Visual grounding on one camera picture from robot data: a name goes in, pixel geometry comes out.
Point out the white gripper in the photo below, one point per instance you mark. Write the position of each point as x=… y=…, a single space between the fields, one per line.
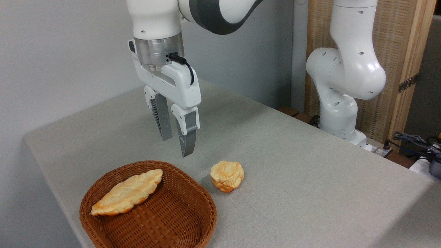
x=179 y=86

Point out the long braided bread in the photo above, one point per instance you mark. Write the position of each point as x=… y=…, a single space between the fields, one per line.
x=127 y=193

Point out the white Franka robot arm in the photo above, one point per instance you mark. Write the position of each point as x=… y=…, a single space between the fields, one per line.
x=348 y=75

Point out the round bread roll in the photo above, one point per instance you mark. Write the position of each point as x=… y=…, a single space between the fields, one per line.
x=227 y=175

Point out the brown wicker basket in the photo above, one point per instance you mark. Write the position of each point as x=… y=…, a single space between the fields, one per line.
x=165 y=217

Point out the brown wooden block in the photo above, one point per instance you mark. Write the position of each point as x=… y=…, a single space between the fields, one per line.
x=288 y=111

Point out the grey tablecloth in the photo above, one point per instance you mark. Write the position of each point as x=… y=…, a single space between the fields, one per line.
x=293 y=193

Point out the wooden rattan screen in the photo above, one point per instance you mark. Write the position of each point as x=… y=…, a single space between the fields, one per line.
x=391 y=34

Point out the metal screen hinge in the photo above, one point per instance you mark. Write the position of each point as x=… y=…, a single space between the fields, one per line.
x=408 y=83

